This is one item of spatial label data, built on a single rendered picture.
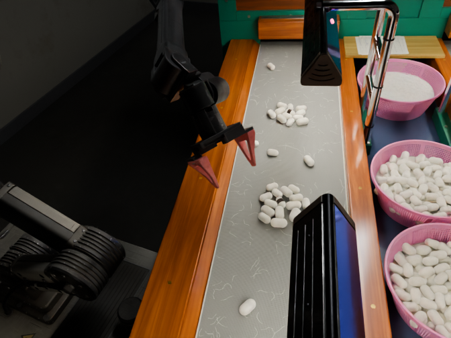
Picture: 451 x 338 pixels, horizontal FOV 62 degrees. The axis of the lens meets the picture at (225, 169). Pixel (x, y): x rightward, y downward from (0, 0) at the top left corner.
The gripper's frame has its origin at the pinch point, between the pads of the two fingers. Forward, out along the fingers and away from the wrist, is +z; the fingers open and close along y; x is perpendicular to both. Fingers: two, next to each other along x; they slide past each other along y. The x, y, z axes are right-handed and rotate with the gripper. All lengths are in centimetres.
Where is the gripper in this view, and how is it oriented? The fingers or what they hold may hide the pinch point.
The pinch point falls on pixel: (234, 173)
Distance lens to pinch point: 78.3
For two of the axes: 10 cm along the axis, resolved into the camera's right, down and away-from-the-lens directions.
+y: -8.0, 4.7, -3.8
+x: 4.1, -0.5, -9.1
